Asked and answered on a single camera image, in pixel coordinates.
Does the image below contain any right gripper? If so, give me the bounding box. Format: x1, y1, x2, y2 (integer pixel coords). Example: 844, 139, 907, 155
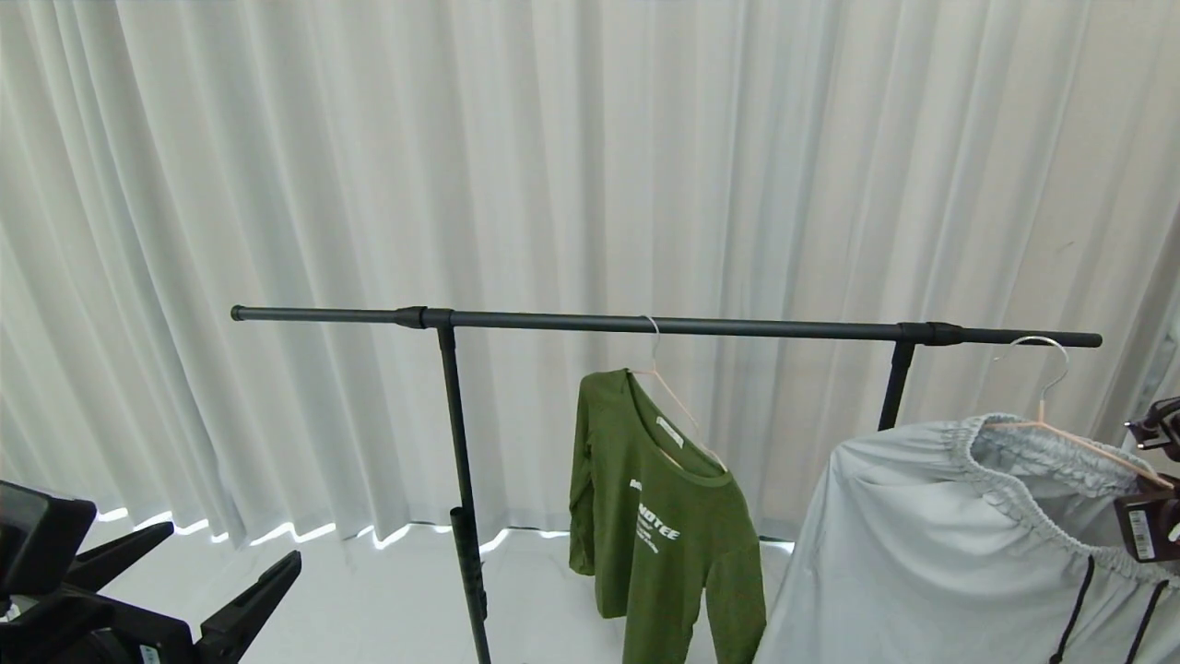
1113, 474, 1180, 564

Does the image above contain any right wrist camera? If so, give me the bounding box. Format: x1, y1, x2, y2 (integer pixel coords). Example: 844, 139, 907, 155
1125, 397, 1180, 464

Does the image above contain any pink clothes hanger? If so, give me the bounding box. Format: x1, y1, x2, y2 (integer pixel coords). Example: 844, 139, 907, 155
980, 335, 1177, 492
629, 315, 731, 474

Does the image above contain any black clothes rack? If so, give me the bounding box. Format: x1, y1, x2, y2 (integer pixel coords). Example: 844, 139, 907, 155
230, 304, 1104, 664

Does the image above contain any green printed shirt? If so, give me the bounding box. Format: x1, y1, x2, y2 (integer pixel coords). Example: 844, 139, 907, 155
568, 368, 769, 664

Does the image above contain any pale grey garment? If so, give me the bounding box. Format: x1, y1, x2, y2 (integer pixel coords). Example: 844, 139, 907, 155
753, 412, 1180, 664

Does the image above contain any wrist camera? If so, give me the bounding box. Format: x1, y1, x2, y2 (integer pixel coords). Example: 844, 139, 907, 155
1125, 397, 1180, 464
0, 480, 99, 599

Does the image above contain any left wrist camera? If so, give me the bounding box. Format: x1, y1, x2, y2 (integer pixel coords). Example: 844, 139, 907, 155
0, 480, 99, 599

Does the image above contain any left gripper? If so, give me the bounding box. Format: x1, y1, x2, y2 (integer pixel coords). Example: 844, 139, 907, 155
0, 520, 303, 664

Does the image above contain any white curtain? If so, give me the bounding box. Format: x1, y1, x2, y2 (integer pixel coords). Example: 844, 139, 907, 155
0, 0, 1180, 550

